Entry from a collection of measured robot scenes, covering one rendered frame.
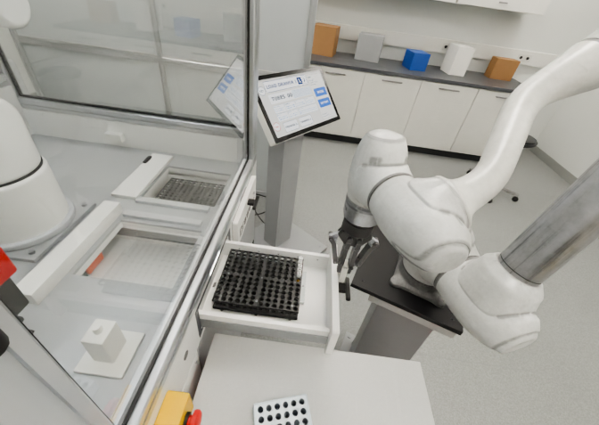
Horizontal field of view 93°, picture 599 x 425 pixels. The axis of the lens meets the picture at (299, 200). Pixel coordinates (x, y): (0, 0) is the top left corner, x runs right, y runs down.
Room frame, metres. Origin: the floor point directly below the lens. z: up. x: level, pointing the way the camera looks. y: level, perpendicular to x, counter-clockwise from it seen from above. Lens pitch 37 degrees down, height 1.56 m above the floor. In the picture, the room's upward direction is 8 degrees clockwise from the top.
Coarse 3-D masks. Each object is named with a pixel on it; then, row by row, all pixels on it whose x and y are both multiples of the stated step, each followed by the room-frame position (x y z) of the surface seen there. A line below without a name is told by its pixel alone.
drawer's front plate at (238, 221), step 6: (252, 180) 0.91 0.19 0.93; (252, 186) 0.89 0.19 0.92; (246, 192) 0.83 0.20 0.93; (252, 192) 0.89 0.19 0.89; (246, 198) 0.80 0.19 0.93; (252, 198) 0.89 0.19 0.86; (240, 204) 0.76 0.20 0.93; (246, 204) 0.78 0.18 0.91; (240, 210) 0.73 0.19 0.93; (246, 210) 0.78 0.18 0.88; (240, 216) 0.70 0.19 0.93; (246, 216) 0.78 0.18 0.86; (234, 222) 0.67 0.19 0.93; (240, 222) 0.69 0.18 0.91; (246, 222) 0.78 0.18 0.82; (234, 228) 0.66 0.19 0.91; (240, 228) 0.69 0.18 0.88; (234, 234) 0.66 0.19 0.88; (240, 234) 0.69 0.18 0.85; (234, 240) 0.66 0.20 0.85; (240, 240) 0.69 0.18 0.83
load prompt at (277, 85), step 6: (282, 78) 1.44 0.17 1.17; (288, 78) 1.48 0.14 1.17; (294, 78) 1.51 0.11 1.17; (300, 78) 1.54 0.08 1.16; (306, 78) 1.57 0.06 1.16; (264, 84) 1.34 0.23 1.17; (270, 84) 1.37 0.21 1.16; (276, 84) 1.40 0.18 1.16; (282, 84) 1.42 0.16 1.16; (288, 84) 1.45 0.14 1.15; (294, 84) 1.49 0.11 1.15; (300, 84) 1.52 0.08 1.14; (306, 84) 1.55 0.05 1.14; (270, 90) 1.35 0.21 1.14; (276, 90) 1.38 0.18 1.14
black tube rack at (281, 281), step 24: (240, 264) 0.55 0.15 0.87; (264, 264) 0.54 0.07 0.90; (288, 264) 0.55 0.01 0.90; (216, 288) 0.44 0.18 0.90; (240, 288) 0.47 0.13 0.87; (264, 288) 0.46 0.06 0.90; (288, 288) 0.47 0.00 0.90; (240, 312) 0.40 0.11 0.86; (264, 312) 0.41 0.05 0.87; (288, 312) 0.42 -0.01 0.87
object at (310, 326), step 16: (224, 256) 0.60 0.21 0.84; (288, 256) 0.61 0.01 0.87; (304, 256) 0.61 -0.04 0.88; (320, 256) 0.61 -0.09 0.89; (320, 272) 0.59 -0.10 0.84; (208, 288) 0.46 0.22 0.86; (320, 288) 0.53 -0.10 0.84; (208, 304) 0.43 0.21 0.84; (304, 304) 0.47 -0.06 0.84; (320, 304) 0.48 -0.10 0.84; (208, 320) 0.36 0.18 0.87; (224, 320) 0.37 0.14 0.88; (240, 320) 0.37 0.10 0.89; (256, 320) 0.37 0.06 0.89; (272, 320) 0.38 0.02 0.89; (288, 320) 0.42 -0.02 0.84; (304, 320) 0.42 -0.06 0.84; (320, 320) 0.43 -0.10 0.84; (272, 336) 0.36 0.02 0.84; (288, 336) 0.36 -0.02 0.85; (304, 336) 0.36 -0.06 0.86; (320, 336) 0.36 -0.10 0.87
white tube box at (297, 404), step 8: (272, 400) 0.24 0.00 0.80; (280, 400) 0.24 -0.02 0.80; (288, 400) 0.24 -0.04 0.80; (296, 400) 0.25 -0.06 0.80; (304, 400) 0.25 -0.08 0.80; (256, 408) 0.22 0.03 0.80; (264, 408) 0.22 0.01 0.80; (272, 408) 0.23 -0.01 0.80; (280, 408) 0.23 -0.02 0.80; (288, 408) 0.23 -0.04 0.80; (296, 408) 0.23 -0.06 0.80; (304, 408) 0.23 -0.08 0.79; (256, 416) 0.21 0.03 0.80; (264, 416) 0.21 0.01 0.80; (272, 416) 0.21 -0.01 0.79; (280, 416) 0.22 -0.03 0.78; (288, 416) 0.22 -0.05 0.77; (296, 416) 0.22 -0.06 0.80; (304, 416) 0.22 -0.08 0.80; (256, 424) 0.19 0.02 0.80; (264, 424) 0.19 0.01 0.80; (272, 424) 0.20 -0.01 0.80; (280, 424) 0.20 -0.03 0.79; (288, 424) 0.21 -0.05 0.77; (296, 424) 0.21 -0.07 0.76; (304, 424) 0.21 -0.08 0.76; (312, 424) 0.21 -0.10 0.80
